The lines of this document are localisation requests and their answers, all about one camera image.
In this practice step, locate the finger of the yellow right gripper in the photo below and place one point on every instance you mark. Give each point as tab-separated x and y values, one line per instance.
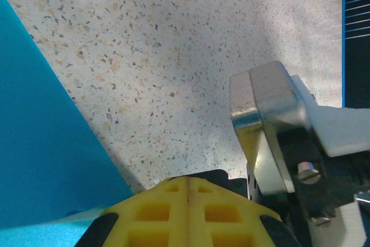
234	186

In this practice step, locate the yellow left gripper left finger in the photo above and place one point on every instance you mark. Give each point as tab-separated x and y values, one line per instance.
153	224

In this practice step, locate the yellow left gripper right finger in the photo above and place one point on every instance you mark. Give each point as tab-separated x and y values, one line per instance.
225	224

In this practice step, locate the blue square paper sheet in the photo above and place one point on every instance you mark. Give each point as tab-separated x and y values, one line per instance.
43	128

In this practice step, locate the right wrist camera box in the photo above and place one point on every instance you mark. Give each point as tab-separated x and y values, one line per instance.
269	90

